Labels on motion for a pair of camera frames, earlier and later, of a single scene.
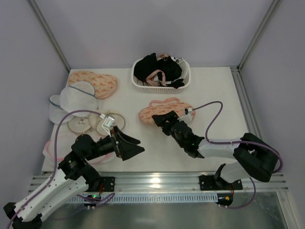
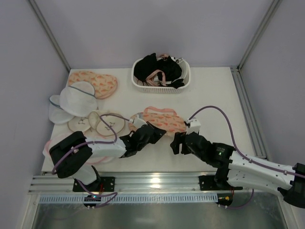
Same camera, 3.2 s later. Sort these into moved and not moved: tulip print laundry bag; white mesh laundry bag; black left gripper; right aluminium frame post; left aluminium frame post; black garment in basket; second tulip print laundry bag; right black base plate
Moved: black left gripper; tulip print laundry bag
Not moved: white mesh laundry bag; second tulip print laundry bag; right aluminium frame post; left aluminium frame post; right black base plate; black garment in basket
